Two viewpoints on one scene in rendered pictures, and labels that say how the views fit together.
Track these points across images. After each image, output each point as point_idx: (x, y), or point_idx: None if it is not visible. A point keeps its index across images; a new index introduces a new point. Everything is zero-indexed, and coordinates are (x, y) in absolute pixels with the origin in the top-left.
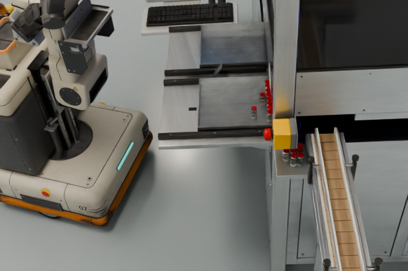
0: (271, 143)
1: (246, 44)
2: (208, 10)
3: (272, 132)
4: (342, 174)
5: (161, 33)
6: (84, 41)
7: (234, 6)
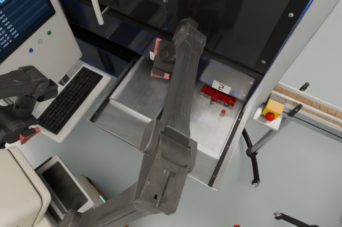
0: (248, 117)
1: (147, 82)
2: (79, 84)
3: (273, 113)
4: (301, 97)
5: (72, 128)
6: (88, 202)
7: (86, 67)
